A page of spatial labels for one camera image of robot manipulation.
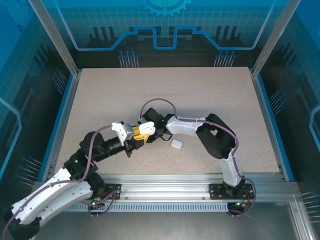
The pale blue-white charging case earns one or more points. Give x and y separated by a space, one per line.
177 144

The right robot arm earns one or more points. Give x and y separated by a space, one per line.
185 126

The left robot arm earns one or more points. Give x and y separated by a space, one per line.
50 197

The power connector plug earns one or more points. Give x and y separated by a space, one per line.
240 204
96 203

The blue table edge strip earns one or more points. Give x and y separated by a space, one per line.
57 125
274 125

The grey metal sheet panel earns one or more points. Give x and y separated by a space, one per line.
162 227

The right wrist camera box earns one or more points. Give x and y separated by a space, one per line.
140 121

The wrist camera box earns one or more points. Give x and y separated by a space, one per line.
140 121
122 131

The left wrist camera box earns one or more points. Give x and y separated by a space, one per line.
122 131

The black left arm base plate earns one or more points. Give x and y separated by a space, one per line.
113 191

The aluminium mounting rail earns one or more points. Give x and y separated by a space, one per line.
162 186

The aluminium table side rail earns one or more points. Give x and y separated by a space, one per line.
63 125
268 125

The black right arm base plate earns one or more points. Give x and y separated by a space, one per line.
217 192

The aluminium frame post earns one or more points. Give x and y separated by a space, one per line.
57 40
272 40

